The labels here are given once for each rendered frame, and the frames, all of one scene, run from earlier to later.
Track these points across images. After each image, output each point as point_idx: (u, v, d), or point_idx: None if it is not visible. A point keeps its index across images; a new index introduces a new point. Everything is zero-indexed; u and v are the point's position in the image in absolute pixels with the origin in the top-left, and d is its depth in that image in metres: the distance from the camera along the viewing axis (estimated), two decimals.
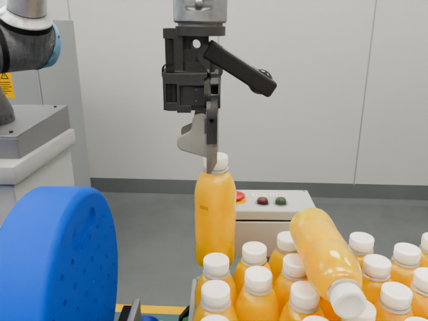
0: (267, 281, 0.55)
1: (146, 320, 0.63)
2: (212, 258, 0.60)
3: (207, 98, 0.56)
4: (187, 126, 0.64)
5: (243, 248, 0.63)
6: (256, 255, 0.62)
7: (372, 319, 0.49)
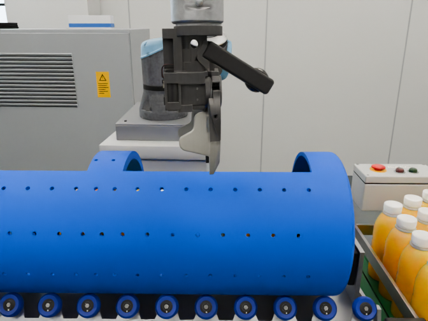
0: None
1: None
2: (390, 203, 0.90)
3: (209, 96, 0.56)
4: (184, 127, 0.64)
5: (406, 198, 0.93)
6: (418, 202, 0.92)
7: None
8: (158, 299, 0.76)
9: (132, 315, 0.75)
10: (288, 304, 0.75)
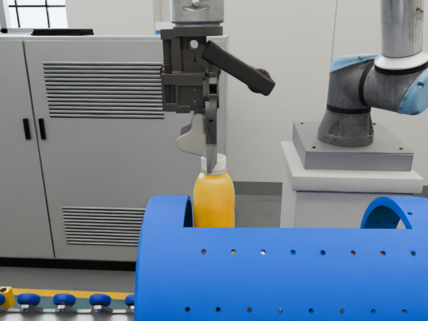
0: (221, 161, 0.61)
1: None
2: None
3: (206, 98, 0.56)
4: (186, 127, 0.64)
5: None
6: None
7: None
8: None
9: None
10: None
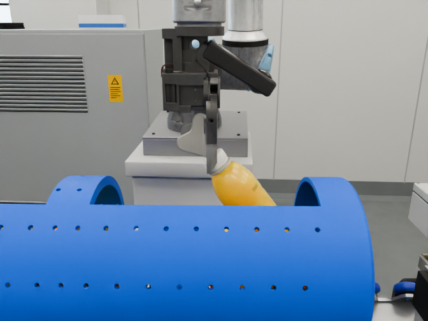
0: None
1: (412, 285, 0.80)
2: None
3: (207, 98, 0.56)
4: (187, 126, 0.64)
5: (202, 163, 0.62)
6: None
7: None
8: None
9: None
10: None
